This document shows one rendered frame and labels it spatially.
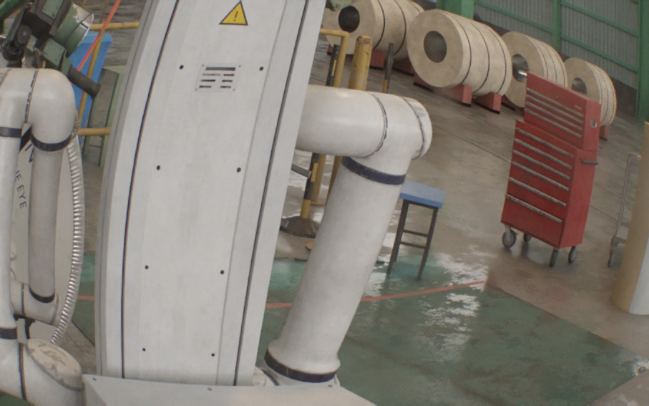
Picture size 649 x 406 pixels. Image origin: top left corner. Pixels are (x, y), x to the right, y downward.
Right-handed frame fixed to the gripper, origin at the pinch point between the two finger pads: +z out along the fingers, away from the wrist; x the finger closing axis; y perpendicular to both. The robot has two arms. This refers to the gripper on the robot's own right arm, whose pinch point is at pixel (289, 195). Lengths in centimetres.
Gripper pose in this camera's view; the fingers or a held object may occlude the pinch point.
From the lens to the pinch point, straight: 254.4
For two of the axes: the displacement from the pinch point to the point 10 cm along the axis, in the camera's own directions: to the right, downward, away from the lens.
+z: 9.0, 4.1, -1.6
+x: -4.1, 9.1, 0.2
